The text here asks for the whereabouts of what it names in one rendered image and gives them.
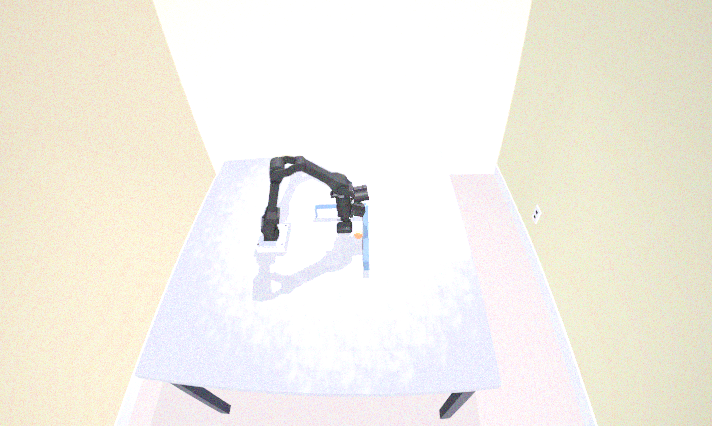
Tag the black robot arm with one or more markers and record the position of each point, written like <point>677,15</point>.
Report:
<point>341,189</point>

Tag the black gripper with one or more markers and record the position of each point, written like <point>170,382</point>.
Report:
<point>344,213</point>

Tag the low clear corner walls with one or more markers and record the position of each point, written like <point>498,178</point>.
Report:
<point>330,212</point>

